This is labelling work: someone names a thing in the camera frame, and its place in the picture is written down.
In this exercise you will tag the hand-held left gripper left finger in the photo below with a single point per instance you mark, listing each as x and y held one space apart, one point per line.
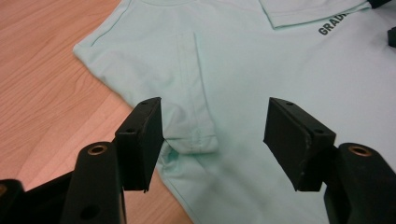
140 146

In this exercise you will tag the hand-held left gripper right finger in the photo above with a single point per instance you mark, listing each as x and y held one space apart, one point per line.
295 146

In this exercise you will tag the mint green t-shirt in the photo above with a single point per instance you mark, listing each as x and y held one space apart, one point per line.
236 62

